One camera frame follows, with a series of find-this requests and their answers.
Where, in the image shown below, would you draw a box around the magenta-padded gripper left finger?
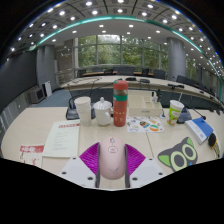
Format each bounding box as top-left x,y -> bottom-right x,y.
57,141 -> 101,189

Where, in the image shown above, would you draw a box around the black desk microphone unit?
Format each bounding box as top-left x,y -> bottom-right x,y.
176,106 -> 193,125
65,96 -> 96,121

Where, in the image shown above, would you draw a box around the white leaning board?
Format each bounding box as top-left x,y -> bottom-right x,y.
41,80 -> 53,98

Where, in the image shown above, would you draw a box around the white printed paper sheet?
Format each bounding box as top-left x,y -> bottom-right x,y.
42,119 -> 81,159

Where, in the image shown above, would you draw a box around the dark office chairs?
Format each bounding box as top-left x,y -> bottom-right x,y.
76,66 -> 223,111

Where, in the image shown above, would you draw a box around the ceiling lights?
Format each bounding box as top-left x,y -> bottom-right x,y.
9,0 -> 224,73

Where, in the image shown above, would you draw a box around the red drink bottle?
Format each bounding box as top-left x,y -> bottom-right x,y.
112,79 -> 129,128

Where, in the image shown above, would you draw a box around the beige cardboard box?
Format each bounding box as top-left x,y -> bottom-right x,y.
127,89 -> 164,118

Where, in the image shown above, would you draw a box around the colourful sticker sheet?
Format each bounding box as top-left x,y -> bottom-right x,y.
126,115 -> 166,134

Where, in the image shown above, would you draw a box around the blue and white book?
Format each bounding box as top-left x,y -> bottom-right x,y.
184,116 -> 215,145

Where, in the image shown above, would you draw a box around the red and white leaflet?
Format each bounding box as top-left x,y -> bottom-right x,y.
18,143 -> 45,168

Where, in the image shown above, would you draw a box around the green printed paper cup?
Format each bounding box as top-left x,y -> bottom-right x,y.
166,99 -> 185,127

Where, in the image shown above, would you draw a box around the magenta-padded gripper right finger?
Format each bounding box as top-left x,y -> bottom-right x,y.
124,143 -> 167,189

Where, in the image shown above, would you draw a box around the pink computer mouse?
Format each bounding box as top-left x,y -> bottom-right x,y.
98,135 -> 127,181

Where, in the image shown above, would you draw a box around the cat-shaped grey green mouse pad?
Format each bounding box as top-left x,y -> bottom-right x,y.
157,136 -> 199,173

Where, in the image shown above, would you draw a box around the white lidded mug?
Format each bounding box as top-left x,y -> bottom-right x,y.
92,96 -> 113,127

